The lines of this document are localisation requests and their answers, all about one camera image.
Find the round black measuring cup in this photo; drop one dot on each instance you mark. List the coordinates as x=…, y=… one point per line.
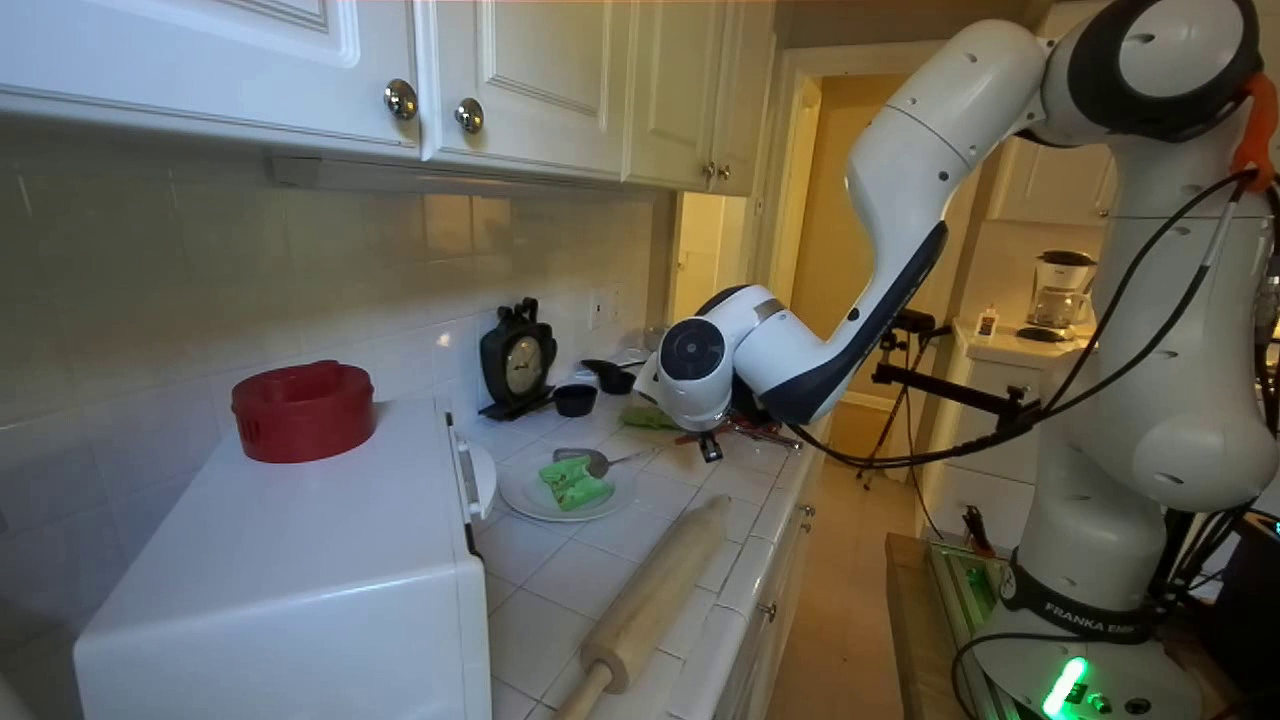
x=578, y=403

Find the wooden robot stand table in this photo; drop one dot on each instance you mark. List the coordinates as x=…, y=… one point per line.
x=923, y=625

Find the large green packet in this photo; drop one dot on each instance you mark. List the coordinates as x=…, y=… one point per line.
x=645, y=418

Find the white background wall cabinet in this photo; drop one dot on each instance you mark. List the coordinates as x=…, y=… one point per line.
x=1054, y=186

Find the white toaster oven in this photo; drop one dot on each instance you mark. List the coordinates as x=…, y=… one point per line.
x=292, y=585

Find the white background counter cabinet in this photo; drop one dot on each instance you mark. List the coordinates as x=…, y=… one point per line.
x=983, y=465

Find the black table clock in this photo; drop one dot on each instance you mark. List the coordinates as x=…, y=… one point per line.
x=519, y=361

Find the white lower kitchen cabinet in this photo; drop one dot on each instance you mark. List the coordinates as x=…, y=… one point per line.
x=784, y=602

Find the brass cabinet knob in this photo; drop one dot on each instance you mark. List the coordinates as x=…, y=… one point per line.
x=401, y=96
x=471, y=115

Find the black camera on mount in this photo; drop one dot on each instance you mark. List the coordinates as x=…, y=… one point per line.
x=955, y=388

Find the coffee maker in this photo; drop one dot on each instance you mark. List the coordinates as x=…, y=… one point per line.
x=1060, y=287

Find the red round container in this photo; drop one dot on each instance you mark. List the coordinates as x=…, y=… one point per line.
x=306, y=415

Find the wooden rolling pin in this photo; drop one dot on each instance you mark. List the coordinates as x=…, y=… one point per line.
x=653, y=602

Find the wide white upper cabinet door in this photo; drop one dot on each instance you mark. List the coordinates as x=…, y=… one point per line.
x=200, y=64

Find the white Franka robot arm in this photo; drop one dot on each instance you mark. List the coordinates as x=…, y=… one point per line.
x=1174, y=386

